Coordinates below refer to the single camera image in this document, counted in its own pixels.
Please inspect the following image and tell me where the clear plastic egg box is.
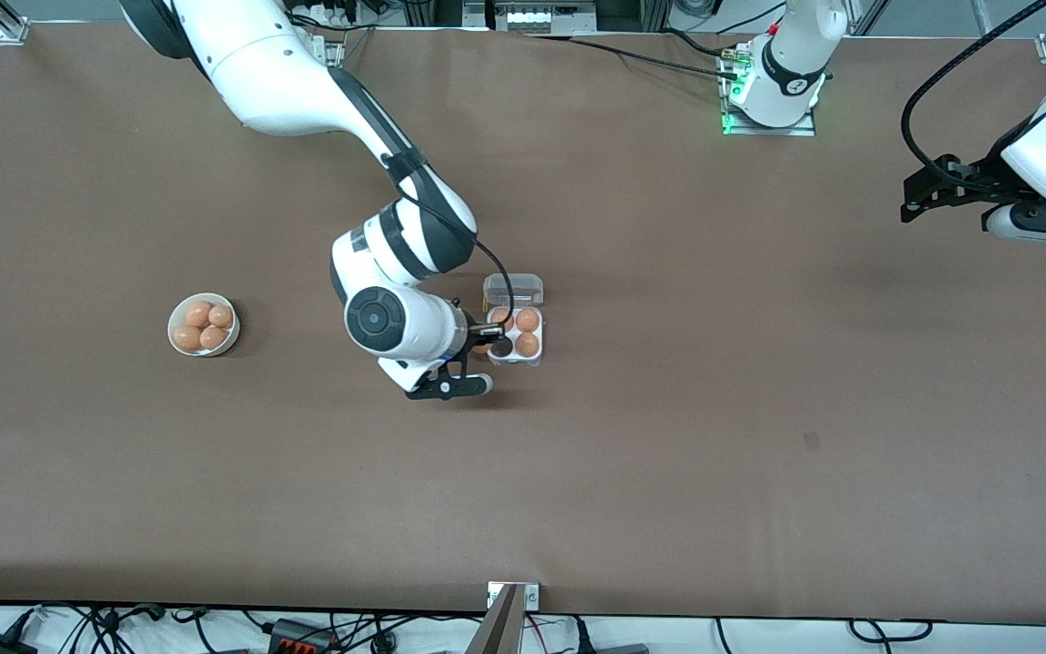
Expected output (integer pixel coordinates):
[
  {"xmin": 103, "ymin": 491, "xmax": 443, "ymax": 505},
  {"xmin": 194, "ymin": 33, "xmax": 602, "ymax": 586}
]
[{"xmin": 483, "ymin": 272, "xmax": 546, "ymax": 368}]

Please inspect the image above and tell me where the white round bowl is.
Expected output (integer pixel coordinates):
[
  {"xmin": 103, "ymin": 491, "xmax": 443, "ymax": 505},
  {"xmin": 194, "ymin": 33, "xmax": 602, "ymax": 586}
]
[{"xmin": 167, "ymin": 292, "xmax": 241, "ymax": 357}]

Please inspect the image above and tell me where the white power strip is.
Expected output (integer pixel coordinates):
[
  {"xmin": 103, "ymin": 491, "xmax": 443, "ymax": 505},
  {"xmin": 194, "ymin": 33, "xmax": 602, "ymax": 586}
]
[{"xmin": 494, "ymin": 2, "xmax": 571, "ymax": 30}]

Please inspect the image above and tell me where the black and orange power strip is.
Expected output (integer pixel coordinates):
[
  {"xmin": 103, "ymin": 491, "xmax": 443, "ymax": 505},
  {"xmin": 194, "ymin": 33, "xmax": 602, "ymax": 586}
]
[{"xmin": 267, "ymin": 619, "xmax": 340, "ymax": 654}]

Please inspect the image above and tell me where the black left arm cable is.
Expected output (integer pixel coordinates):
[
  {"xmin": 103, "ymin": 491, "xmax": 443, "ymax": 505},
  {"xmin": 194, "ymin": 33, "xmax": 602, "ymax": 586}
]
[{"xmin": 902, "ymin": 0, "xmax": 1046, "ymax": 178}]

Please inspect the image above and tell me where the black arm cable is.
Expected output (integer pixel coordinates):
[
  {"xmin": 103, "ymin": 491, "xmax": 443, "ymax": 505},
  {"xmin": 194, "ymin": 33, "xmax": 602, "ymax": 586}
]
[
  {"xmin": 382, "ymin": 150, "xmax": 518, "ymax": 332},
  {"xmin": 902, "ymin": 0, "xmax": 1046, "ymax": 178}
]

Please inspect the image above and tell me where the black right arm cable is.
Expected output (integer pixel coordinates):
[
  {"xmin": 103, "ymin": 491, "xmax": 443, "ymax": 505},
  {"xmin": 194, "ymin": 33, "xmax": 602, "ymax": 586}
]
[{"xmin": 382, "ymin": 150, "xmax": 518, "ymax": 332}]

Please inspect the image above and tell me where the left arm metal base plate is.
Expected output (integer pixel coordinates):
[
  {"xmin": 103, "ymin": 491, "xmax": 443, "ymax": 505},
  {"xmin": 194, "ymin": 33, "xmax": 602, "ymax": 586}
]
[{"xmin": 720, "ymin": 45, "xmax": 818, "ymax": 138}]

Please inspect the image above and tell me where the small metal clamp bracket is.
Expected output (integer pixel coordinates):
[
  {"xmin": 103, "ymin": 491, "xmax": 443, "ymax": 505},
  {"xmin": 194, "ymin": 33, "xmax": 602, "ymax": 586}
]
[{"xmin": 487, "ymin": 581, "xmax": 541, "ymax": 610}]

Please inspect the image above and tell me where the short black table cable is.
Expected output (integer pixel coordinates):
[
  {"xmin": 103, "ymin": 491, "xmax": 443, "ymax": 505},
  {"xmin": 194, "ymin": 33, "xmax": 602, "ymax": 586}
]
[{"xmin": 662, "ymin": 27, "xmax": 735, "ymax": 59}]

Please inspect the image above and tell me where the long black table cable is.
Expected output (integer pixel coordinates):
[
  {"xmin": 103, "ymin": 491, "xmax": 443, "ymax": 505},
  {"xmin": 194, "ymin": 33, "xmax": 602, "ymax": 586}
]
[{"xmin": 523, "ymin": 35, "xmax": 742, "ymax": 83}]

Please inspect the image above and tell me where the aluminium camera pole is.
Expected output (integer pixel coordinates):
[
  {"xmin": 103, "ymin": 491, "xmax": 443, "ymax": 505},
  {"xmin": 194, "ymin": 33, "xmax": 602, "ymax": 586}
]
[{"xmin": 464, "ymin": 586, "xmax": 524, "ymax": 654}]

